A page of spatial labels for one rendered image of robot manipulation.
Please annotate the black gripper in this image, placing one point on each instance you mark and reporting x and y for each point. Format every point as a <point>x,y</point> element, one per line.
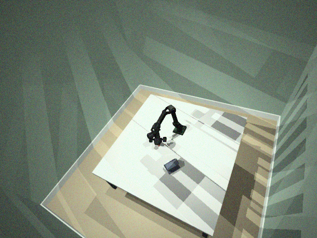
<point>162,139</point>

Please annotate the grey sloped panel with hole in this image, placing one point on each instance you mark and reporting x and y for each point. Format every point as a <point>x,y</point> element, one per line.
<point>172,166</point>

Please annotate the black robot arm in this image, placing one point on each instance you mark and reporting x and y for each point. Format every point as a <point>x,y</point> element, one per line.
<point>156,127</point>

